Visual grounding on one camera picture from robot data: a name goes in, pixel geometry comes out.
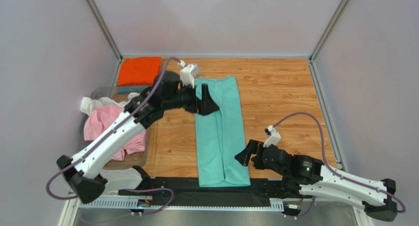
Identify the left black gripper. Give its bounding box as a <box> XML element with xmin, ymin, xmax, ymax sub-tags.
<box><xmin>165</xmin><ymin>79</ymin><xmax>220</xmax><ymax>114</ymax></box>

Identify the mint green t-shirt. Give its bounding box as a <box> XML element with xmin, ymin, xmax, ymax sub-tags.
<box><xmin>195</xmin><ymin>76</ymin><xmax>250</xmax><ymax>187</ymax></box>

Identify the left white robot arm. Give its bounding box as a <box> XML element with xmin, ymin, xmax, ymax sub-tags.
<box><xmin>57</xmin><ymin>71</ymin><xmax>219</xmax><ymax>204</ymax></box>

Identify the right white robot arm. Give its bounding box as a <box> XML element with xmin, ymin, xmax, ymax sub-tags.
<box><xmin>235</xmin><ymin>140</ymin><xmax>398</xmax><ymax>222</ymax></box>

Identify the black base mat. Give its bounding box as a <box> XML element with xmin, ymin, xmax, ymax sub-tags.
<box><xmin>144</xmin><ymin>176</ymin><xmax>295</xmax><ymax>207</ymax></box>

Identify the folded orange t-shirt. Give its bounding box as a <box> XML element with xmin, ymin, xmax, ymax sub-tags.
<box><xmin>117</xmin><ymin>56</ymin><xmax>161</xmax><ymax>86</ymax></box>

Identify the folded teal t-shirt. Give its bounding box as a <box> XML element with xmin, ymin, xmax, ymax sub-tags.
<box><xmin>116</xmin><ymin>85</ymin><xmax>149</xmax><ymax>94</ymax></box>

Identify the pink t-shirt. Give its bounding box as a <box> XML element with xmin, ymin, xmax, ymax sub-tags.
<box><xmin>80</xmin><ymin>104</ymin><xmax>146</xmax><ymax>161</ymax></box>

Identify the white t-shirt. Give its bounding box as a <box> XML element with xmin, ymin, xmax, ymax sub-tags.
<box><xmin>80</xmin><ymin>92</ymin><xmax>140</xmax><ymax>117</ymax></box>

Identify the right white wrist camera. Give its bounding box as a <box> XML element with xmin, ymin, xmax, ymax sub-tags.
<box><xmin>263</xmin><ymin>125</ymin><xmax>281</xmax><ymax>148</ymax></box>

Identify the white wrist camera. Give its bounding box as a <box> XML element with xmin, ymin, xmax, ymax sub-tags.
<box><xmin>263</xmin><ymin>125</ymin><xmax>281</xmax><ymax>148</ymax></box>
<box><xmin>178</xmin><ymin>60</ymin><xmax>200</xmax><ymax>88</ymax></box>

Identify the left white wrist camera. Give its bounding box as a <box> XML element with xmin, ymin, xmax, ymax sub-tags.
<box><xmin>178</xmin><ymin>60</ymin><xmax>200</xmax><ymax>88</ymax></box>

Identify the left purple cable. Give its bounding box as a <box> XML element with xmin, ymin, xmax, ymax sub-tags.
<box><xmin>46</xmin><ymin>56</ymin><xmax>182</xmax><ymax>217</ymax></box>

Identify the purple cable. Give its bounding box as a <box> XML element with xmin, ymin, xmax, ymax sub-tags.
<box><xmin>46</xmin><ymin>56</ymin><xmax>182</xmax><ymax>217</ymax></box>
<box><xmin>273</xmin><ymin>112</ymin><xmax>407</xmax><ymax>219</ymax></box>

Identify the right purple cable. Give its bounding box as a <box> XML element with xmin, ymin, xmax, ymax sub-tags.
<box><xmin>273</xmin><ymin>112</ymin><xmax>407</xmax><ymax>219</ymax></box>

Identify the aluminium frame rail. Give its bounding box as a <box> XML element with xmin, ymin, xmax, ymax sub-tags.
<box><xmin>57</xmin><ymin>174</ymin><xmax>374</xmax><ymax>226</ymax></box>

